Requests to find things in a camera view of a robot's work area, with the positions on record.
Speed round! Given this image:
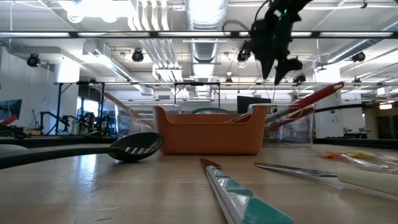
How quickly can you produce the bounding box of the red silicone spoon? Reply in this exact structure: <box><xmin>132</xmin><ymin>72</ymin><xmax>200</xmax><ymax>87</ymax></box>
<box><xmin>266</xmin><ymin>107</ymin><xmax>315</xmax><ymax>131</ymax></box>

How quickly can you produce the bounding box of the knife teal patterned handle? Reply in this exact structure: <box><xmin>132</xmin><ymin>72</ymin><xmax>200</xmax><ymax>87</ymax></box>
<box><xmin>198</xmin><ymin>157</ymin><xmax>295</xmax><ymax>224</ymax></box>

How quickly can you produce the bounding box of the silver ventilation duct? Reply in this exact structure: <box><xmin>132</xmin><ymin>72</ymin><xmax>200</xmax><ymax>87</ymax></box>
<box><xmin>185</xmin><ymin>0</ymin><xmax>229</xmax><ymax>63</ymax></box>

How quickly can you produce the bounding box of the orange plastic bin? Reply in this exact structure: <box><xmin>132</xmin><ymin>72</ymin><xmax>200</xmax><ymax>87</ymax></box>
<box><xmin>152</xmin><ymin>105</ymin><xmax>267</xmax><ymax>156</ymax></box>

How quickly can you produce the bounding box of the clear plastic container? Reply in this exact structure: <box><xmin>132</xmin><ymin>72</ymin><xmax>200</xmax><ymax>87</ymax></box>
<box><xmin>248</xmin><ymin>103</ymin><xmax>315</xmax><ymax>148</ymax></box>
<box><xmin>115</xmin><ymin>103</ymin><xmax>181</xmax><ymax>139</ymax></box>

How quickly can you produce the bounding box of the black ceiling spotlight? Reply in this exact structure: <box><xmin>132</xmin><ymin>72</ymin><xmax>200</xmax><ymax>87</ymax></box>
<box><xmin>26</xmin><ymin>53</ymin><xmax>41</xmax><ymax>68</ymax></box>
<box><xmin>131</xmin><ymin>49</ymin><xmax>145</xmax><ymax>63</ymax></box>
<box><xmin>351</xmin><ymin>51</ymin><xmax>366</xmax><ymax>63</ymax></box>
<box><xmin>236</xmin><ymin>48</ymin><xmax>251</xmax><ymax>63</ymax></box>

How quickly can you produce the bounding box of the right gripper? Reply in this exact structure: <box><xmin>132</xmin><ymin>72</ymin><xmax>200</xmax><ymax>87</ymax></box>
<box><xmin>250</xmin><ymin>12</ymin><xmax>303</xmax><ymax>85</ymax></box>

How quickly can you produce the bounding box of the gray silicone spoon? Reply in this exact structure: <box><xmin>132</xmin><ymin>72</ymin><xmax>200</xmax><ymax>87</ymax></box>
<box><xmin>0</xmin><ymin>144</ymin><xmax>29</xmax><ymax>158</ymax></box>

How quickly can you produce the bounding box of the black slotted spoon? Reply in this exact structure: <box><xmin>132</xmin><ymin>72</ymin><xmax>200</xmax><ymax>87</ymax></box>
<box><xmin>0</xmin><ymin>132</ymin><xmax>165</xmax><ymax>170</ymax></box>

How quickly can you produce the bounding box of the metal spatula white handle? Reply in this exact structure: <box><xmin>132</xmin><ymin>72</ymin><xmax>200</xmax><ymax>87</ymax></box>
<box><xmin>225</xmin><ymin>111</ymin><xmax>254</xmax><ymax>124</ymax></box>

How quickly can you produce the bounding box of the black monitor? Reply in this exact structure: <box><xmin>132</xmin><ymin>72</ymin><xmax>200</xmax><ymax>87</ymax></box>
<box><xmin>236</xmin><ymin>95</ymin><xmax>272</xmax><ymax>114</ymax></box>

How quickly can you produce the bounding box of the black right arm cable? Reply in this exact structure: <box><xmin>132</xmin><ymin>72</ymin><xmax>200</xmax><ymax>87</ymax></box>
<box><xmin>221</xmin><ymin>0</ymin><xmax>271</xmax><ymax>32</ymax></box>

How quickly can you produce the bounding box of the background black gantry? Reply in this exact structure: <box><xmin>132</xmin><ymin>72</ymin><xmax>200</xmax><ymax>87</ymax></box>
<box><xmin>54</xmin><ymin>81</ymin><xmax>106</xmax><ymax>136</ymax></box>

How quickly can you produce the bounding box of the knife pale yellow handle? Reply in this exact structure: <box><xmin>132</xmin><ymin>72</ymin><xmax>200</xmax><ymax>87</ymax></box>
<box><xmin>253</xmin><ymin>161</ymin><xmax>398</xmax><ymax>197</ymax></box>

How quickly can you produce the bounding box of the blue screen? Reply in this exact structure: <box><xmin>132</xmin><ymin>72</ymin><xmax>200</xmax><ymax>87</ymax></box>
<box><xmin>0</xmin><ymin>99</ymin><xmax>22</xmax><ymax>121</ymax></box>

